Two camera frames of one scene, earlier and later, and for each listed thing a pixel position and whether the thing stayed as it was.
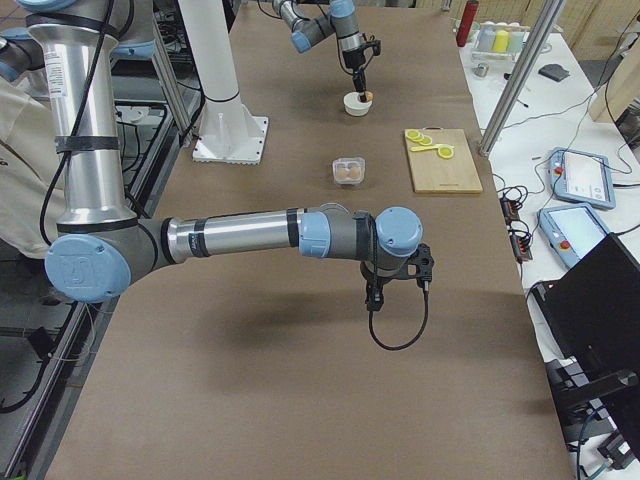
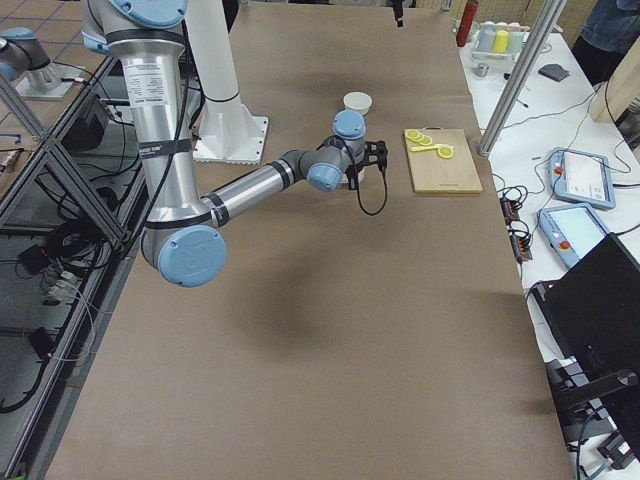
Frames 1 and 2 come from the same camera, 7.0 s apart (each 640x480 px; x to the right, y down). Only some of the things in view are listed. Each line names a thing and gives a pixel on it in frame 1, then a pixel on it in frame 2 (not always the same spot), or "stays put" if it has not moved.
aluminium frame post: [543, 26] stays put
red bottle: [468, 18] stays put
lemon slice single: [445, 152] stays put
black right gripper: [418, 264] → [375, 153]
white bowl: [354, 106] stays put
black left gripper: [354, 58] → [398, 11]
